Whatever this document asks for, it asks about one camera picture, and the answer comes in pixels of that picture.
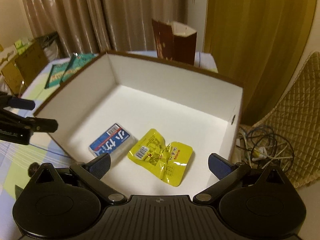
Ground blue tissue pack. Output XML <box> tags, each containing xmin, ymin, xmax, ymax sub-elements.
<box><xmin>88</xmin><ymin>123</ymin><xmax>136</xmax><ymax>167</ymax></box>

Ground yellow snack packet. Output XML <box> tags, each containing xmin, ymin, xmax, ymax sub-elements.
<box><xmin>127</xmin><ymin>128</ymin><xmax>194</xmax><ymax>187</ymax></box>

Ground dark brown scrunchie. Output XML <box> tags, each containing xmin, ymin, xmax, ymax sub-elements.
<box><xmin>28</xmin><ymin>162</ymin><xmax>40</xmax><ymax>178</ymax></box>

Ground dark green card package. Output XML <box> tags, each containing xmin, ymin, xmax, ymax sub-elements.
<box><xmin>15</xmin><ymin>185</ymin><xmax>23</xmax><ymax>199</ymax></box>

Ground cardboard boxes on floor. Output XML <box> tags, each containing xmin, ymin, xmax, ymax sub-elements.
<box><xmin>1</xmin><ymin>31</ymin><xmax>60</xmax><ymax>95</ymax></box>

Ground green snack bag rear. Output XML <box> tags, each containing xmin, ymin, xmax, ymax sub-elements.
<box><xmin>44</xmin><ymin>62</ymin><xmax>69</xmax><ymax>89</ymax></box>

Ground brown cardboard box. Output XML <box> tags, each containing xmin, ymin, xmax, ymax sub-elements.
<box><xmin>35</xmin><ymin>52</ymin><xmax>243</xmax><ymax>196</ymax></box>

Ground quilted chair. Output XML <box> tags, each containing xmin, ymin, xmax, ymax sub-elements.
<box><xmin>240</xmin><ymin>51</ymin><xmax>320</xmax><ymax>189</ymax></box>

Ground beige curtain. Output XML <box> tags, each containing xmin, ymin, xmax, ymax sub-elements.
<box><xmin>22</xmin><ymin>0</ymin><xmax>187</xmax><ymax>55</ymax></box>

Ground red gift box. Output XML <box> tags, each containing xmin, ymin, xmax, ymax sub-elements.
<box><xmin>151</xmin><ymin>19</ymin><xmax>197</xmax><ymax>65</ymax></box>

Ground wooden door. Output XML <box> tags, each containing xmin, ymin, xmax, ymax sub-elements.
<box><xmin>204</xmin><ymin>0</ymin><xmax>318</xmax><ymax>125</ymax></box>

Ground tangled cables on chair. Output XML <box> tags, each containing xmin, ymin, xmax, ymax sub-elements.
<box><xmin>236</xmin><ymin>125</ymin><xmax>296</xmax><ymax>173</ymax></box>

